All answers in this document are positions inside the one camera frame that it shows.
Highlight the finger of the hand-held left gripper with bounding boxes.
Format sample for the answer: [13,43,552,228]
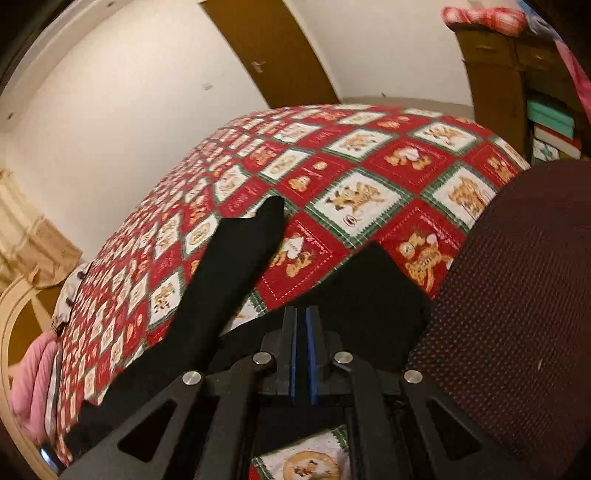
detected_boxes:
[39,444,63,474]

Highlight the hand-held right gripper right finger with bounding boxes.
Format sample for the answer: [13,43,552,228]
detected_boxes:
[305,307,528,480]

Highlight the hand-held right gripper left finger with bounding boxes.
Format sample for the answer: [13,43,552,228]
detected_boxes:
[65,307,299,480]

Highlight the black pants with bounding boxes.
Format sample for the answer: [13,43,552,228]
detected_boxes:
[65,196,433,468]

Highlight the folded pink blanket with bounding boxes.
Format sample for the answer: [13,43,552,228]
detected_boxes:
[10,332,59,438]

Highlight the cream wooden headboard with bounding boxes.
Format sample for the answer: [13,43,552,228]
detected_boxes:
[0,272,63,477]

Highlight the red bear printed blanket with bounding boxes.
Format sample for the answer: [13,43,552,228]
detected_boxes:
[54,104,532,480]

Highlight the white grey patterned pillow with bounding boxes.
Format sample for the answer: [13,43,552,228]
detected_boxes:
[51,261,92,334]

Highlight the dark red dotted garment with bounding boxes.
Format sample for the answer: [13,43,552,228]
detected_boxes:
[406,159,591,480]

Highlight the beige floral curtain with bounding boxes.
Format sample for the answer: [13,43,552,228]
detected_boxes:
[0,168,85,290]

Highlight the brown wooden door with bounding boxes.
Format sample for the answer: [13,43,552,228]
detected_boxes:
[201,0,342,110]

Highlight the green patterned box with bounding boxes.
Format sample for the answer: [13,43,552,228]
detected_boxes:
[531,138,562,167]

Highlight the red book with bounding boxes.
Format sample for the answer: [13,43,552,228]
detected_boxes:
[533,124,583,160]

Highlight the teal box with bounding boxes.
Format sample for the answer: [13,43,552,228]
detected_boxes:
[526,99,576,139]

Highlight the brown wooden dresser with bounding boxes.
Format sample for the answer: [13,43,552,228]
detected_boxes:
[450,21,591,167]

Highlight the red plaid cloth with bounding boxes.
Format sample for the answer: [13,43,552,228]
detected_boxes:
[441,6,528,38]

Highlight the pink patterned cloth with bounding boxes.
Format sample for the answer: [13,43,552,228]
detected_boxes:
[553,39,591,118]

